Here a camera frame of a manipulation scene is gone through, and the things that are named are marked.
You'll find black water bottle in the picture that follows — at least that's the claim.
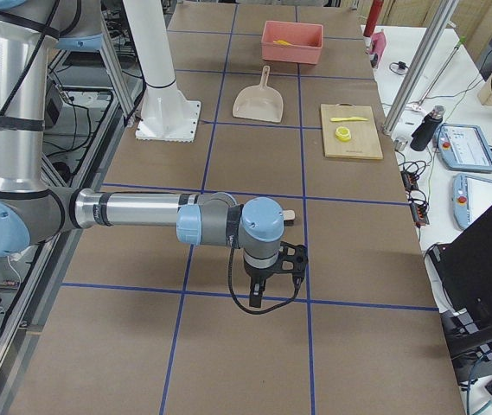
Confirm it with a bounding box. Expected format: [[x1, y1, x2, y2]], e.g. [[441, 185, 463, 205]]
[[410, 105, 445, 151]]

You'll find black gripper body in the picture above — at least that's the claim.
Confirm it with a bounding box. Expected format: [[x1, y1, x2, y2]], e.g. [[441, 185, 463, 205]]
[[244, 241, 307, 289]]

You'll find wooden cutting board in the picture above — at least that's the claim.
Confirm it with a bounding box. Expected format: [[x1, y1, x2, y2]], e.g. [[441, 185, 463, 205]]
[[320, 104, 383, 160]]

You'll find near teach pendant tablet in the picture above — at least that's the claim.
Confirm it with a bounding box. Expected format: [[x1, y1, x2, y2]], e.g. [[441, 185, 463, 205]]
[[452, 174, 492, 230]]

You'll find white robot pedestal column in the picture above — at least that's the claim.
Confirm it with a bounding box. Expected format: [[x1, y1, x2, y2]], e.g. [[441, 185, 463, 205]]
[[124, 0, 201, 143]]

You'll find aluminium frame post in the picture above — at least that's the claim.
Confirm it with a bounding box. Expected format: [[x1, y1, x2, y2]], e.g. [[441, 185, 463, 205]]
[[382, 0, 459, 136]]

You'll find teach pendant tablet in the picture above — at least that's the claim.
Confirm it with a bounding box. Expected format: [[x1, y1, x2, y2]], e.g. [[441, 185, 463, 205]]
[[452, 174, 492, 230], [434, 123, 492, 174]]

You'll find black monitor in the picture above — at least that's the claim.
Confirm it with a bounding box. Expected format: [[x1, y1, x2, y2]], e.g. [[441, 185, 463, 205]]
[[426, 201, 492, 373]]

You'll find beige plastic dustpan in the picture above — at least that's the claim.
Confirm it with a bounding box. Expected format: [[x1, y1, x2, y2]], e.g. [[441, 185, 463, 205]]
[[233, 65, 284, 123]]

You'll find yellow toy corn cob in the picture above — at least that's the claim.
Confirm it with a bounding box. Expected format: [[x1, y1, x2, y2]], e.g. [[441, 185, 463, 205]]
[[272, 39, 295, 46]]

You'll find yellow plastic knife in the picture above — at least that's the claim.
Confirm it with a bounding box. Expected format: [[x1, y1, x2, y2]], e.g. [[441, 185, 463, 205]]
[[329, 116, 368, 123]]

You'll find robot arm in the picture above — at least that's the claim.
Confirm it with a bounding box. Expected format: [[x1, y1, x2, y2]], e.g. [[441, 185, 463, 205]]
[[0, 1, 308, 315]]

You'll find beige hand brush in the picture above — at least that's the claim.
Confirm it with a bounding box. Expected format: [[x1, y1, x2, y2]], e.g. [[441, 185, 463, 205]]
[[283, 209, 296, 227]]

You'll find metal rod grabber tool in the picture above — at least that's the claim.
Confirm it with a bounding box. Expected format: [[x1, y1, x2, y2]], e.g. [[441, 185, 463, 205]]
[[416, 35, 466, 105]]

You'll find red cylinder bottle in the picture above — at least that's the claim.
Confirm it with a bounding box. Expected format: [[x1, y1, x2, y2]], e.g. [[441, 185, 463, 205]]
[[363, 0, 384, 38]]

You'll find far teach pendant tablet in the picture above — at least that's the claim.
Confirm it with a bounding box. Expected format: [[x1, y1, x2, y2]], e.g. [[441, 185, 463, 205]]
[[434, 123, 492, 174]]

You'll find pink plastic bin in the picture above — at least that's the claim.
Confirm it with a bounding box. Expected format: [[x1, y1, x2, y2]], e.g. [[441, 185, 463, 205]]
[[261, 21, 324, 65]]

